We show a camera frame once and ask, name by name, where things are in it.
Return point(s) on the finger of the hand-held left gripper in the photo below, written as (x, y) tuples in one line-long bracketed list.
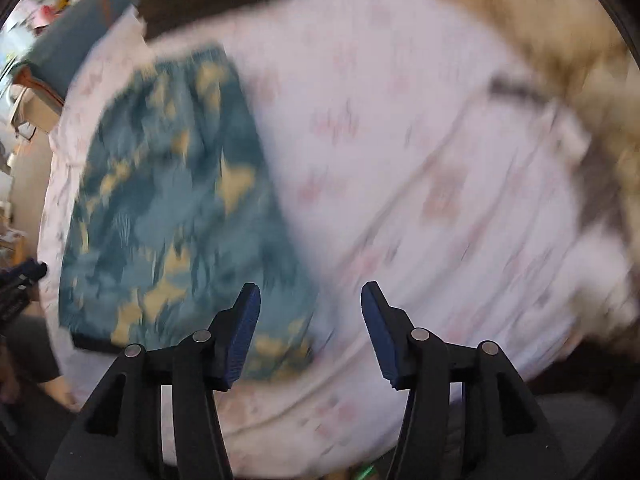
[(20, 280)]

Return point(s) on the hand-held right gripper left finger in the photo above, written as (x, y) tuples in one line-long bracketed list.
[(244, 330)]

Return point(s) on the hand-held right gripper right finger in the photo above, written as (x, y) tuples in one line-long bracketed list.
[(376, 330)]

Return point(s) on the teal yellow patterned pants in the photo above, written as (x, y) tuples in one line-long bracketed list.
[(170, 200)]

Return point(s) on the person's leg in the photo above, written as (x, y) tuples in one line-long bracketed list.
[(35, 360)]

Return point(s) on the white pink printed bed sheet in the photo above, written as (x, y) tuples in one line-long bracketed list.
[(400, 200)]

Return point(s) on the blue grey pillow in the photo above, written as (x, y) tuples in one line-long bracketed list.
[(75, 45)]

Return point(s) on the beige fuzzy blanket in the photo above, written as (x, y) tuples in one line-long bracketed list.
[(560, 45)]

